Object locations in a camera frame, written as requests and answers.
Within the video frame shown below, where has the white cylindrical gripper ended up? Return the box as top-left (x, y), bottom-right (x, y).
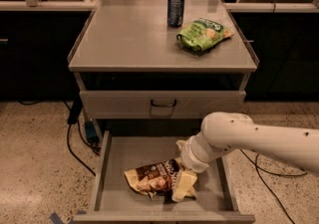
top-left (171, 133), bottom-right (219, 202)

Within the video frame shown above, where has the brown sea salt chip bag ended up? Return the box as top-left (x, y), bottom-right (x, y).
top-left (124, 157), bottom-right (186, 200)

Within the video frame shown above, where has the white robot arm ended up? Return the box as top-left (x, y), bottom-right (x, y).
top-left (176, 112), bottom-right (319, 174)

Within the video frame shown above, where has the open grey middle drawer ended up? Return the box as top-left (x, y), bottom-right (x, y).
top-left (74, 132), bottom-right (255, 224)

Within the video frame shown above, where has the closed grey upper drawer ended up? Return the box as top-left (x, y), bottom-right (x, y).
top-left (80, 91), bottom-right (246, 119)

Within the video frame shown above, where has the grey metal drawer cabinet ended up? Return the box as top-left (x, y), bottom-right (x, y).
top-left (69, 0), bottom-right (257, 136)

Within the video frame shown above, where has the green chip bag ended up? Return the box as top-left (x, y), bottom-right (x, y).
top-left (176, 18), bottom-right (233, 52)

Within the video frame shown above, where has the blue power adapter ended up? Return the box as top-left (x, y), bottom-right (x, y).
top-left (85, 121), bottom-right (99, 143)

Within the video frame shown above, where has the blue floor tape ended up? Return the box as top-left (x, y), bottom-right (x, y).
top-left (49, 209), bottom-right (88, 224)

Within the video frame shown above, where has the blue soda can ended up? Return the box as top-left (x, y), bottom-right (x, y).
top-left (167, 0), bottom-right (184, 27)

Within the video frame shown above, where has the black lab bench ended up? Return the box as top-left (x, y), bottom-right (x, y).
top-left (0, 8), bottom-right (91, 101)

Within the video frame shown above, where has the black drawer handle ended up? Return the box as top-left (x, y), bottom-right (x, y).
top-left (150, 99), bottom-right (177, 108)

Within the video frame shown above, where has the black floor cable right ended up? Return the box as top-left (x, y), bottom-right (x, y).
top-left (238, 149), bottom-right (308, 224)

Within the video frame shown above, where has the black power cable left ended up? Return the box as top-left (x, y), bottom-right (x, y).
top-left (16, 98), bottom-right (102, 177)

